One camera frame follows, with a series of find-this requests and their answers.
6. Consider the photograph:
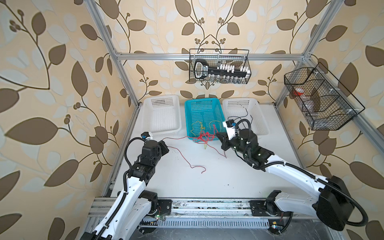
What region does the aluminium frame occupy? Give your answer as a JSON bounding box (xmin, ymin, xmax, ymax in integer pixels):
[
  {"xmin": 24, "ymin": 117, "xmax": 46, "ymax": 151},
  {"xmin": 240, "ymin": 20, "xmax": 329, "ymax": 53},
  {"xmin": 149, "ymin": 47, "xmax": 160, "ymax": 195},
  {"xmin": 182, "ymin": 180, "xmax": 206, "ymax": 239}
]
[{"xmin": 82, "ymin": 0, "xmax": 384, "ymax": 240}]

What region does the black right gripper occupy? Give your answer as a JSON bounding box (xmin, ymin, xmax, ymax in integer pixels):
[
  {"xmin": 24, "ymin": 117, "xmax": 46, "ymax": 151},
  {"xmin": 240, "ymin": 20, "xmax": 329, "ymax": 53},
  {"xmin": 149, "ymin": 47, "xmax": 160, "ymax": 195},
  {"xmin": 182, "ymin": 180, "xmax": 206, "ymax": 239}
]
[{"xmin": 216, "ymin": 131, "xmax": 249, "ymax": 158}]

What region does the red cable with clip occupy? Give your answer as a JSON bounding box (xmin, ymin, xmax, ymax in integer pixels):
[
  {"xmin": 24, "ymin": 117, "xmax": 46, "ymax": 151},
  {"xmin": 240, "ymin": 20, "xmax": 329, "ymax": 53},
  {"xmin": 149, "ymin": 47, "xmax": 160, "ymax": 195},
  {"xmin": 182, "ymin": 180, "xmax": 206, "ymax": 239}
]
[{"xmin": 161, "ymin": 124, "xmax": 228, "ymax": 175}]

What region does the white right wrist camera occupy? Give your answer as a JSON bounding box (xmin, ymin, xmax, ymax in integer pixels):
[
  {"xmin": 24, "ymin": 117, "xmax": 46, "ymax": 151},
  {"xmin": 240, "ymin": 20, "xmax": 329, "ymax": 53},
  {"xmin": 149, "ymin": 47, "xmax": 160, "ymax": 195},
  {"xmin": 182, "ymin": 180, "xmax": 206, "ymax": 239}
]
[{"xmin": 223, "ymin": 119, "xmax": 238, "ymax": 140}]

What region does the black wire basket wall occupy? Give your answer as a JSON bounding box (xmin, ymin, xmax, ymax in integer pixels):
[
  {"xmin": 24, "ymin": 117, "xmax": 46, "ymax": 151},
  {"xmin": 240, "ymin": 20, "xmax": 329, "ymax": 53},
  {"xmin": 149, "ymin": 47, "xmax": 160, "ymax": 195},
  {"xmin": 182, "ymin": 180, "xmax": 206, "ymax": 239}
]
[
  {"xmin": 284, "ymin": 62, "xmax": 366, "ymax": 131},
  {"xmin": 189, "ymin": 48, "xmax": 252, "ymax": 85}
]

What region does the teal plastic basket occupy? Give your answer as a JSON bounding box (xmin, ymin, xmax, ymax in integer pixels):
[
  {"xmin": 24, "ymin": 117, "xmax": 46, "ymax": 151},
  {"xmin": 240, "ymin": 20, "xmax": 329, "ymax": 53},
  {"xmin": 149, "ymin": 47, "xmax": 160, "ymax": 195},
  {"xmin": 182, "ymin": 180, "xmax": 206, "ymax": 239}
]
[{"xmin": 185, "ymin": 98, "xmax": 225, "ymax": 142}]

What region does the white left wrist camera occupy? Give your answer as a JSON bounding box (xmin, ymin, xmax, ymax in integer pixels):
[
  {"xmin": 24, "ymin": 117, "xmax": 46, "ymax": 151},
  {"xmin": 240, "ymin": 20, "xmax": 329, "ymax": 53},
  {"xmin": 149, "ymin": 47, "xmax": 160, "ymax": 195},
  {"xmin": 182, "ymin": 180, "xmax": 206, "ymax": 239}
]
[{"xmin": 141, "ymin": 132, "xmax": 153, "ymax": 141}]

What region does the black cable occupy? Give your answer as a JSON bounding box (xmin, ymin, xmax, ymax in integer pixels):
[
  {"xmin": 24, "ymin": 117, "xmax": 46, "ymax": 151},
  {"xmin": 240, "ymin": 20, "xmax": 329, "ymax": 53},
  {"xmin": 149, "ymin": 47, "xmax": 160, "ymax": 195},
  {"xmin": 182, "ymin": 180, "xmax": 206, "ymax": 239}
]
[{"xmin": 227, "ymin": 107, "xmax": 254, "ymax": 125}]

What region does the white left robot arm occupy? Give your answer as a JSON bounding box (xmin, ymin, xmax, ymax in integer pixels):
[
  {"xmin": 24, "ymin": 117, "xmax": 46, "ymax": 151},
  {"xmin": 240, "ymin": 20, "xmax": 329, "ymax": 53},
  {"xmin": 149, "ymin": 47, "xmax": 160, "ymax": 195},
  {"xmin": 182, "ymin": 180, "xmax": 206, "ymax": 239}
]
[{"xmin": 81, "ymin": 132, "xmax": 169, "ymax": 240}]

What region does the white plastic basket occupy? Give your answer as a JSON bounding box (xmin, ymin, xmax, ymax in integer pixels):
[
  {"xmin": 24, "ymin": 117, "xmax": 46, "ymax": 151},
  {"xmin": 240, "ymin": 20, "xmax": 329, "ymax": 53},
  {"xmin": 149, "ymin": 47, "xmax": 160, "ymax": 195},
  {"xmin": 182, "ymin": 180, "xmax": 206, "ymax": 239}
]
[
  {"xmin": 223, "ymin": 98, "xmax": 270, "ymax": 136},
  {"xmin": 142, "ymin": 95, "xmax": 182, "ymax": 135}
]

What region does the red object in basket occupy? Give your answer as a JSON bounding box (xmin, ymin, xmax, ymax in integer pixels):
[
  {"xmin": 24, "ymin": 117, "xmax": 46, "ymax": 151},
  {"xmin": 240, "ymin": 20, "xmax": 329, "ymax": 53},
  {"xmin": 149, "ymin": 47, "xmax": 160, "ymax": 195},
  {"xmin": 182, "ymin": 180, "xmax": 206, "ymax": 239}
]
[{"xmin": 292, "ymin": 88, "xmax": 305, "ymax": 97}]

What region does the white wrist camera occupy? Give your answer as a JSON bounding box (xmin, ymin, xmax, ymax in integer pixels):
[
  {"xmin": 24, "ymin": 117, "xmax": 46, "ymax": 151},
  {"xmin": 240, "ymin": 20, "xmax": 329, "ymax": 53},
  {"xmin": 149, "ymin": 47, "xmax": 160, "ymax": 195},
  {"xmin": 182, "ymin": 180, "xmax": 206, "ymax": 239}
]
[
  {"xmin": 223, "ymin": 119, "xmax": 238, "ymax": 140},
  {"xmin": 141, "ymin": 132, "xmax": 153, "ymax": 141}
]

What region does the black wire basket back wall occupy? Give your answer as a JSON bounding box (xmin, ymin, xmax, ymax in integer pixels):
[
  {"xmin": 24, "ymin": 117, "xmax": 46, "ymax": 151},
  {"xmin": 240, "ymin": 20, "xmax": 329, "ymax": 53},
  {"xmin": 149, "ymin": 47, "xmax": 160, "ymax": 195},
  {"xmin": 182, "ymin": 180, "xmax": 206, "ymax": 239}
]
[{"xmin": 189, "ymin": 48, "xmax": 252, "ymax": 85}]

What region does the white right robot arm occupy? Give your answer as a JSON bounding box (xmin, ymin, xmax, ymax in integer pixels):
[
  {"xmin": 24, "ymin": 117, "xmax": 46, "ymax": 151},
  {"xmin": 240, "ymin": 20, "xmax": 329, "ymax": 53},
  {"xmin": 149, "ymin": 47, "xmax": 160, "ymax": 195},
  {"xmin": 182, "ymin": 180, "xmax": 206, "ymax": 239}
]
[{"xmin": 215, "ymin": 119, "xmax": 369, "ymax": 231}]

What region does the black wire basket right wall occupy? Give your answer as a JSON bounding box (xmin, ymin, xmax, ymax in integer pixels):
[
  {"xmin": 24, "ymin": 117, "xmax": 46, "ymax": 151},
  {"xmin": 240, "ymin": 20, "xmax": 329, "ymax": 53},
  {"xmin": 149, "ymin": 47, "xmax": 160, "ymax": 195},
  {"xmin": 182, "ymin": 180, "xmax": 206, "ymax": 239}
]
[{"xmin": 284, "ymin": 62, "xmax": 366, "ymax": 131}]

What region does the metal base rail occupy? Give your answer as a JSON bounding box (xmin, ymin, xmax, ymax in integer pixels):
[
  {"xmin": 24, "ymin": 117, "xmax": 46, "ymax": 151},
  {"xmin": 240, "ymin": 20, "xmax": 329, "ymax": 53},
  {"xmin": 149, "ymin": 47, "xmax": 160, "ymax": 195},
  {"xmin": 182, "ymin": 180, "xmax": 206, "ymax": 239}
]
[{"xmin": 88, "ymin": 197, "xmax": 325, "ymax": 230}]

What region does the white plastic basket left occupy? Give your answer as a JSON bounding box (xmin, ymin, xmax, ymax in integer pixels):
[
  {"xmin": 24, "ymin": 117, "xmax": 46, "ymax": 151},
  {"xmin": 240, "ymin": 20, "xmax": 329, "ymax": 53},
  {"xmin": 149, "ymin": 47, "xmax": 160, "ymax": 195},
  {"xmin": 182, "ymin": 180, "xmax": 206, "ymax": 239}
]
[{"xmin": 142, "ymin": 95, "xmax": 182, "ymax": 135}]

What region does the white plastic basket right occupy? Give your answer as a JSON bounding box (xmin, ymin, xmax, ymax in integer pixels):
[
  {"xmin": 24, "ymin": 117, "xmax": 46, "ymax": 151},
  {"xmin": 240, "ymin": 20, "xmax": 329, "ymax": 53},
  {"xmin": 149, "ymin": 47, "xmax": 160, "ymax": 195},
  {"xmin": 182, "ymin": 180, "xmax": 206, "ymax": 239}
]
[{"xmin": 223, "ymin": 98, "xmax": 270, "ymax": 136}]

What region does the black tool in basket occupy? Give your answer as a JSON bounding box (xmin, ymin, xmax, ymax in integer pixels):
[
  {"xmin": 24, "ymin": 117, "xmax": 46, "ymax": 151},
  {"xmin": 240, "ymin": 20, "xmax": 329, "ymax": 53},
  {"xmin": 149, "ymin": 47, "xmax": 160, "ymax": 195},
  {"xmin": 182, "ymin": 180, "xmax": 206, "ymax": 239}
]
[{"xmin": 192, "ymin": 59, "xmax": 252, "ymax": 80}]

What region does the yellow cable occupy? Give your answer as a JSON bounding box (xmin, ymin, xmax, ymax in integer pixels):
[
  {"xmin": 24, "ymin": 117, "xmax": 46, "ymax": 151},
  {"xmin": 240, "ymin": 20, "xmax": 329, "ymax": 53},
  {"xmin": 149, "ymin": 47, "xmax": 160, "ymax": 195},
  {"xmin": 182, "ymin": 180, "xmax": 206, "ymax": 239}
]
[{"xmin": 189, "ymin": 119, "xmax": 223, "ymax": 151}]

